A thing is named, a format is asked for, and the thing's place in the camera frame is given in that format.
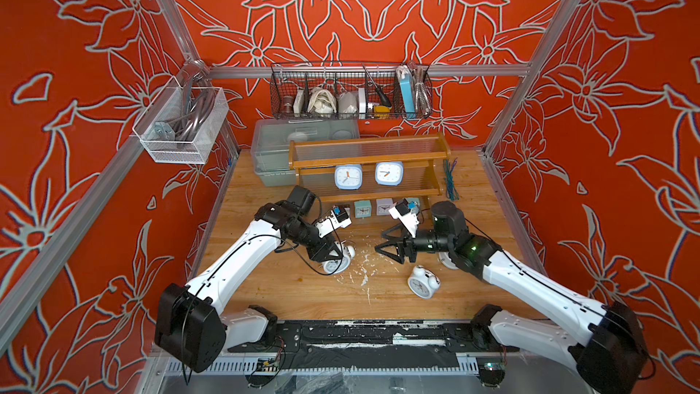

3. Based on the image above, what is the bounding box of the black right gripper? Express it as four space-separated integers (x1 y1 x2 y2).
374 223 455 267

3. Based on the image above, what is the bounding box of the white twin-bell alarm clock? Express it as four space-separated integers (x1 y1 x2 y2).
322 242 355 275

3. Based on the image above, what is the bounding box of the mint green square clock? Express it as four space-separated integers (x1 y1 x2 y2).
354 200 373 219

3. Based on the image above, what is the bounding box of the blue rounded square clock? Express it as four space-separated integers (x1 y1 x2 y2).
334 164 363 191

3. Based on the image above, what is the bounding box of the lilac square alarm clock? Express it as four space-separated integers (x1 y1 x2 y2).
376 198 395 216

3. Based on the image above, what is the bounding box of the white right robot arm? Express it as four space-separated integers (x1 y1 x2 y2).
375 200 650 393

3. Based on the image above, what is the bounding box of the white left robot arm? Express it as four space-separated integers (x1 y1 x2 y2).
154 186 353 373

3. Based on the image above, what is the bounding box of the wooden two-tier shelf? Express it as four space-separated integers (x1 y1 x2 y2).
289 133 451 206

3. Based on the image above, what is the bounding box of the translucent grey storage bin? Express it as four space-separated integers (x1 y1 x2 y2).
251 119 360 187

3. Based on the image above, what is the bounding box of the blue box in basket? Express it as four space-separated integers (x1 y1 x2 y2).
397 65 416 120

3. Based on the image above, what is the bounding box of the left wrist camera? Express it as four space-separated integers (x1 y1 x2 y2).
315 206 352 237

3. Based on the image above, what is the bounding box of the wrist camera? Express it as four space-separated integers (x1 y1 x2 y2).
389 199 419 238
315 206 352 237

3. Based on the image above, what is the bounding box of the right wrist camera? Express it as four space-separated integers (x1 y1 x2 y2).
389 199 419 238

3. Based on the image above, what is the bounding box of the green cable ties bundle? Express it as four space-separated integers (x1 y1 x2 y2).
443 159 459 202

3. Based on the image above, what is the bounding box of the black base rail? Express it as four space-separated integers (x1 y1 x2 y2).
223 319 519 353

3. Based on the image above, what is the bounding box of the black wire wall basket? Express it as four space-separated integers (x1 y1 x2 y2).
270 62 434 120

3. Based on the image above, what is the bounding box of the white wire wall basket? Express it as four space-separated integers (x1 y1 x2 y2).
132 81 228 165

